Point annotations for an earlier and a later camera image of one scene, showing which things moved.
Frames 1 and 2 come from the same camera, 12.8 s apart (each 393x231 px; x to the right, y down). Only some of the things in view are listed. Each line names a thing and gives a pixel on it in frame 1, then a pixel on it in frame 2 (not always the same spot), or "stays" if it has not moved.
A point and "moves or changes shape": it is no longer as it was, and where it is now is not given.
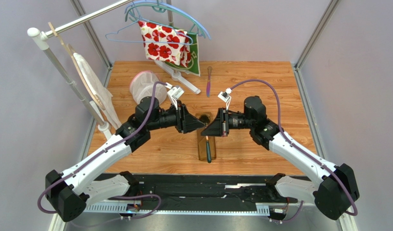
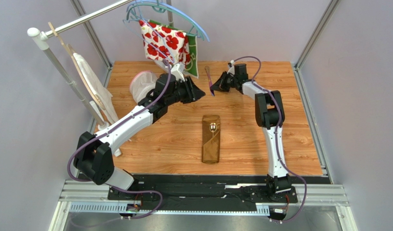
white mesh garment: [101, 92] stays
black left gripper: [186, 122] → [193, 93]
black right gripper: [224, 121] → [226, 81]
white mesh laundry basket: [142, 85] stays
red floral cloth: [178, 54] stays
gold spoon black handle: [205, 119] moves or changes shape
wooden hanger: [70, 50] stays
